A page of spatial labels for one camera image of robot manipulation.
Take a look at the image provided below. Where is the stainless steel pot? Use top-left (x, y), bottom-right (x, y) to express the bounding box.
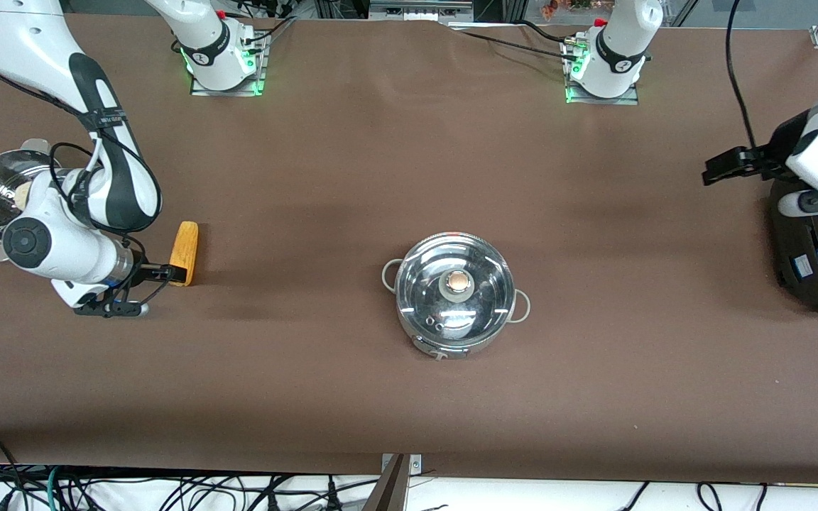
top-left (382, 232), bottom-right (531, 361)

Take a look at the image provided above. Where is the black rice cooker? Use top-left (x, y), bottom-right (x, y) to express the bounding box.
top-left (769, 177), bottom-right (818, 314)

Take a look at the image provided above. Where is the grey slanted post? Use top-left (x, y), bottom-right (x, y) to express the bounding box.
top-left (361, 454), bottom-right (410, 511)

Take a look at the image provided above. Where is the green floor cable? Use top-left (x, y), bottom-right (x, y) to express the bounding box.
top-left (44, 465), bottom-right (63, 511)

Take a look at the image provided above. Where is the black right base cable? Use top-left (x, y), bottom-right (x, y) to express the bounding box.
top-left (239, 14), bottom-right (298, 54)

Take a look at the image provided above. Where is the yellow corn cob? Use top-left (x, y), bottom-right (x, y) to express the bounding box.
top-left (170, 221), bottom-right (200, 287)

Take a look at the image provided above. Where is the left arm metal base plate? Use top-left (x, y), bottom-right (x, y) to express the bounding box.
top-left (565, 39), bottom-right (640, 106)

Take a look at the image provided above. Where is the long black base cable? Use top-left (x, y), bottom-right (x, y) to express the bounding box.
top-left (452, 28), bottom-right (577, 63)

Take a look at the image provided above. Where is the glass pot lid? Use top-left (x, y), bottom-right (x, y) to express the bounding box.
top-left (395, 233), bottom-right (516, 348)

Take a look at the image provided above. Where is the brown table cover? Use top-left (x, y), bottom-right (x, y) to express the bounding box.
top-left (0, 11), bottom-right (818, 485)

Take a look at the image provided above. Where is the small metal edge bracket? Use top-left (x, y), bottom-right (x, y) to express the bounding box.
top-left (381, 453), bottom-right (422, 475)

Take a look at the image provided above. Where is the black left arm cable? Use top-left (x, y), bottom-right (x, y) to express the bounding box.
top-left (726, 0), bottom-right (761, 151)

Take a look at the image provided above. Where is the short black base cable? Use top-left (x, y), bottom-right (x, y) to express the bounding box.
top-left (516, 20), bottom-right (582, 45)

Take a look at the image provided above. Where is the grey metal box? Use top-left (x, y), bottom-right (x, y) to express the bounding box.
top-left (369, 0), bottom-right (475, 23)

